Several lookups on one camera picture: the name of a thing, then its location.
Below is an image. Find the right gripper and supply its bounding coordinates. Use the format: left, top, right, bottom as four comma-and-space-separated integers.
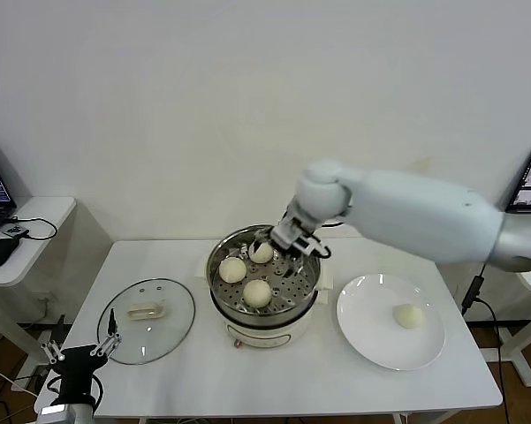
249, 201, 322, 279

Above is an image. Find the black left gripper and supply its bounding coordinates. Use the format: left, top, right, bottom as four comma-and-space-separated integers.
39, 308, 123, 405

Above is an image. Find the white steamed baozi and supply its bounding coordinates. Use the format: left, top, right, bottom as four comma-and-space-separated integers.
242, 279, 273, 309
391, 303, 425, 330
218, 258, 247, 284
249, 242, 274, 265

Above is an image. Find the glass lid with cream handle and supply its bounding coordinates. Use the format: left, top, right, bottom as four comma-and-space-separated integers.
96, 277, 196, 366

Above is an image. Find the stainless steel steamer basket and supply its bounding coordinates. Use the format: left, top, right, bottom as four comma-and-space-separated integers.
206, 225, 322, 315

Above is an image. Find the cream electric cooking pot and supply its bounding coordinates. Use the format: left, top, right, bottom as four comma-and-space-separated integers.
195, 260, 335, 351

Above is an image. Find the white round plate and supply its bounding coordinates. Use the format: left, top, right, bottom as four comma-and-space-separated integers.
336, 274, 447, 371

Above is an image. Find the white side table rounded corner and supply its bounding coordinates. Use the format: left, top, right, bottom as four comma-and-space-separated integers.
0, 196, 77, 367

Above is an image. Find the white side table with label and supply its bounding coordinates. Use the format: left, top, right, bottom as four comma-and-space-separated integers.
497, 269, 531, 389

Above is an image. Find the thin black hub cable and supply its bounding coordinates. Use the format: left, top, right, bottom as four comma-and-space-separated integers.
8, 216, 58, 242

